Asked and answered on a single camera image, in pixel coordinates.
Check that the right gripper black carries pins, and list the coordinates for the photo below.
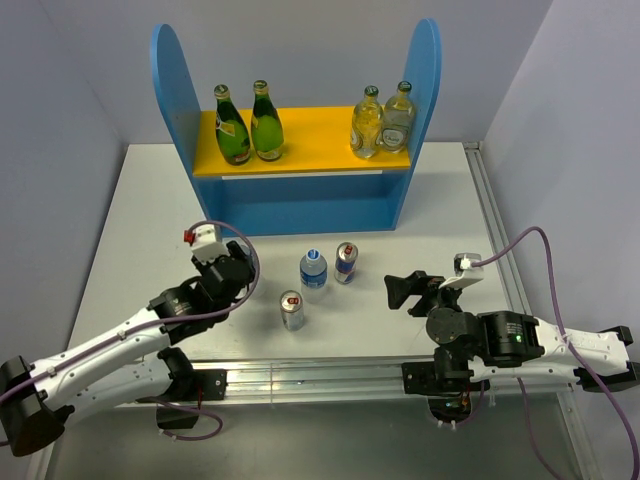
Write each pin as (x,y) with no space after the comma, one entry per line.
(398,288)

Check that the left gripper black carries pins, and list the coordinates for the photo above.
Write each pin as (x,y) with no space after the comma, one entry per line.
(235,249)

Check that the green glass bottle back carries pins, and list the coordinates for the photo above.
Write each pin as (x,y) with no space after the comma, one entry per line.
(231,132)

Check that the green glass bottle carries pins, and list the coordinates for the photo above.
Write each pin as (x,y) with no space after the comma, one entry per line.
(231,132)
(266,127)

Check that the green glass bottle front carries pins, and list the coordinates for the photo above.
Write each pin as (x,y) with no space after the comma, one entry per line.
(266,127)

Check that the water bottle blue label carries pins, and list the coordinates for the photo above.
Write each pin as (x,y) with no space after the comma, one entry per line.
(259,283)
(313,271)

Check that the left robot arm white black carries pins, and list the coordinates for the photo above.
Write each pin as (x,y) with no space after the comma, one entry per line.
(136,360)

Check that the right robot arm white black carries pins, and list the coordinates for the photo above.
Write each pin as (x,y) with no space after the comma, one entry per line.
(480,351)

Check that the blue and yellow wooden shelf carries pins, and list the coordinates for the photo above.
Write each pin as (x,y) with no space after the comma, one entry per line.
(318,185)

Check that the red bull can back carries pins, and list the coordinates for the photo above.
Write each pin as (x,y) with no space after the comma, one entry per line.
(345,262)

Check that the silver can front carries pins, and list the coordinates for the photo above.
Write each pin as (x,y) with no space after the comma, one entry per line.
(291,309)

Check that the clear drink glass bottle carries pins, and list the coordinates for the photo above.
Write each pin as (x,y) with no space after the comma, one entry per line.
(398,119)

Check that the yellow drink glass bottle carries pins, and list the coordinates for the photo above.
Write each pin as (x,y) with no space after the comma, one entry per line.
(366,124)

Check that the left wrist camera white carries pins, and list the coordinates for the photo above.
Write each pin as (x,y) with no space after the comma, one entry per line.
(206,243)

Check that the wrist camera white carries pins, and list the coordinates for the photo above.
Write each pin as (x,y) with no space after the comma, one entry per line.
(206,243)
(465,272)

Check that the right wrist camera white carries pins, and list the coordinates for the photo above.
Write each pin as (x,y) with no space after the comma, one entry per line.
(465,272)

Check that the aluminium rail frame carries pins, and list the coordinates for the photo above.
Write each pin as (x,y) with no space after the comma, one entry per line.
(327,401)

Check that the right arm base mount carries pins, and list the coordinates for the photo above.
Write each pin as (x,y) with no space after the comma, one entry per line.
(451,402)

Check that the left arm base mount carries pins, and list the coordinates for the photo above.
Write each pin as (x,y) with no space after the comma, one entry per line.
(198,387)

